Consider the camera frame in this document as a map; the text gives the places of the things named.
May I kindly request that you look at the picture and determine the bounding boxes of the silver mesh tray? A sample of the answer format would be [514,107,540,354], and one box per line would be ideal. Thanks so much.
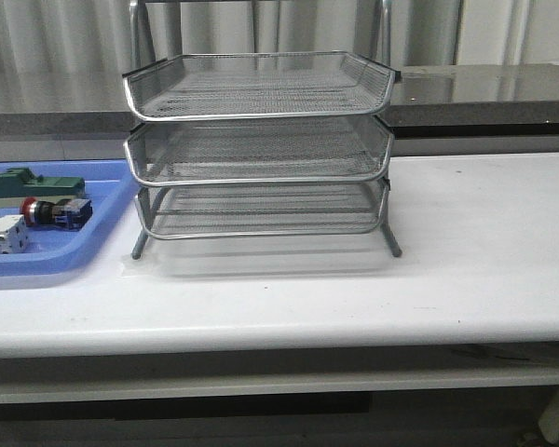
[123,51,400,122]
[135,180,389,240]
[124,115,394,187]

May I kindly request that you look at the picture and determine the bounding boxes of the red emergency stop button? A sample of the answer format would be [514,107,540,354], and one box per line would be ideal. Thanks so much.
[20,197,93,231]

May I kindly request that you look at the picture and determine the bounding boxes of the blue plastic tray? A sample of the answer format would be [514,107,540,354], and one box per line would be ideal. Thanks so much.
[0,159,138,277]

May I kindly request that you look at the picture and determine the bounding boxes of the white circuit breaker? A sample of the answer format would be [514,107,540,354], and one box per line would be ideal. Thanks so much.
[0,214,29,254]

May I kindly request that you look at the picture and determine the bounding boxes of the grey stone counter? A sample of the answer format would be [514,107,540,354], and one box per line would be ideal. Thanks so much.
[0,64,559,138]

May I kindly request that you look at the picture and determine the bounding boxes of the silver metal rack frame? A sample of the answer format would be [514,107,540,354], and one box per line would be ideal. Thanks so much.
[129,1,402,258]

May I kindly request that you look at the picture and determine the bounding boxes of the green electrical switch module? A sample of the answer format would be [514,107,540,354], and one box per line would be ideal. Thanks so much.
[0,168,86,208]

